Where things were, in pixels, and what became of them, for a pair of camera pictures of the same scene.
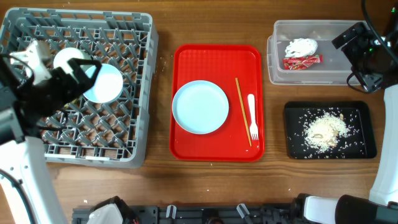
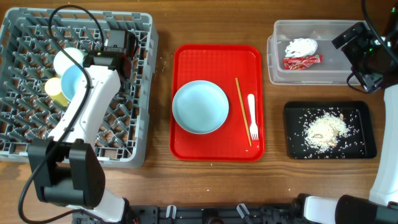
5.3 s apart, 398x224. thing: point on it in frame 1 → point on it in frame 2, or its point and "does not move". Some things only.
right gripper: [351, 50] does not move
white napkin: [301, 47] does not move
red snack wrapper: [297, 63] does not move
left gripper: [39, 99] → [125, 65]
